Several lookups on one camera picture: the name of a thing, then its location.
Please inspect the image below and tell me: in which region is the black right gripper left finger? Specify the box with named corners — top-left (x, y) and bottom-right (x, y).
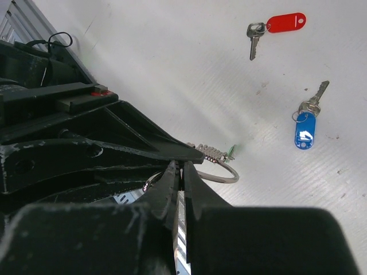
top-left (1, 161), bottom-right (179, 274)

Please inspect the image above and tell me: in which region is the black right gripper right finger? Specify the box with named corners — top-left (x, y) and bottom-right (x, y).
top-left (183, 162), bottom-right (360, 274)

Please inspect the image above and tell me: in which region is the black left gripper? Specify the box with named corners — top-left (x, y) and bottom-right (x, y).
top-left (1, 81), bottom-right (204, 203)

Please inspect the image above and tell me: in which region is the metal keyring with clips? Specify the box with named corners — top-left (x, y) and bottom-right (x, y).
top-left (142, 142), bottom-right (240, 193)

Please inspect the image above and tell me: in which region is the key with blue tag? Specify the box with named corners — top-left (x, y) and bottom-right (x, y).
top-left (292, 80), bottom-right (330, 150)

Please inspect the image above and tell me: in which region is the key with red tag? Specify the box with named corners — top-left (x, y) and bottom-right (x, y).
top-left (247, 12), bottom-right (307, 61)

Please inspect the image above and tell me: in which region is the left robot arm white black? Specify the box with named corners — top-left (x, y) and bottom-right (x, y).
top-left (1, 41), bottom-right (204, 195)

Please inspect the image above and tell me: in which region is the aluminium mounting rail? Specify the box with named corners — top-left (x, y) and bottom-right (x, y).
top-left (1, 1), bottom-right (96, 83)

